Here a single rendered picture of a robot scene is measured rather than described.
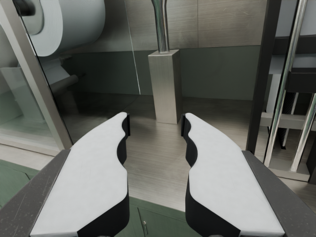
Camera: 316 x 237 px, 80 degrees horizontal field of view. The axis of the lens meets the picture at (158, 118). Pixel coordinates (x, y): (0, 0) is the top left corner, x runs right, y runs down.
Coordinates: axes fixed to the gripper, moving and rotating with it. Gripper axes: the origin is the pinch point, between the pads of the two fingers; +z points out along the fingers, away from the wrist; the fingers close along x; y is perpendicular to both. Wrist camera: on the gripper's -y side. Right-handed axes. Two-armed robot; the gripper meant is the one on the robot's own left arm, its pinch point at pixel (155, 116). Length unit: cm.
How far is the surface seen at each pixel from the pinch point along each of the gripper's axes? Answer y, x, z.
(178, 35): 3, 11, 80
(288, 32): -3.4, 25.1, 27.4
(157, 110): 28, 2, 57
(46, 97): 16, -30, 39
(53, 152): 36, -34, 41
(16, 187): 64, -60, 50
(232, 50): 7, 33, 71
